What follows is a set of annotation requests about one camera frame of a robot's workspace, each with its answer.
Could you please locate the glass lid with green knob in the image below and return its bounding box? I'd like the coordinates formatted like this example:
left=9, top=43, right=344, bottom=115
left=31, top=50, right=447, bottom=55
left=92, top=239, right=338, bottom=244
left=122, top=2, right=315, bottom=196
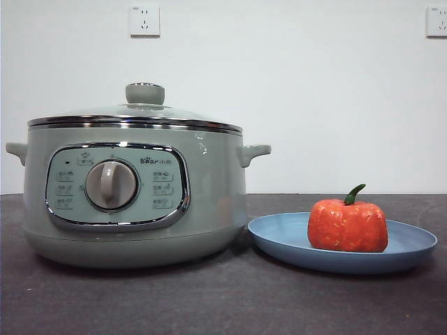
left=27, top=82, right=243, bottom=134

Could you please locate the orange pumpkin with green stem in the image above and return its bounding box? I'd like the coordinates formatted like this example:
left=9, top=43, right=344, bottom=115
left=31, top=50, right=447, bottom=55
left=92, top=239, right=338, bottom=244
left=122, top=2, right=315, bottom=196
left=307, top=183, right=389, bottom=253

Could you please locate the sage green electric steamer pot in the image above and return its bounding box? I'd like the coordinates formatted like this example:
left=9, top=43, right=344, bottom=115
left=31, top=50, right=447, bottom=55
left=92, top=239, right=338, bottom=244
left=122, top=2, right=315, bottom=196
left=4, top=122, right=272, bottom=270

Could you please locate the blue round plate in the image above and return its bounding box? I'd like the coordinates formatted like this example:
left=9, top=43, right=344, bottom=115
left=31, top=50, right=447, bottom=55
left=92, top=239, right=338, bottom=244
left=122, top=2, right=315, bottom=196
left=247, top=211, right=439, bottom=275

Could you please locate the white wall socket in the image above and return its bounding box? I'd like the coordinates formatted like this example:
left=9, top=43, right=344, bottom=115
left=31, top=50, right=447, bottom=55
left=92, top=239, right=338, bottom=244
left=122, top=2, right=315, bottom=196
left=129, top=4, right=161, bottom=38
left=425, top=6, right=447, bottom=38

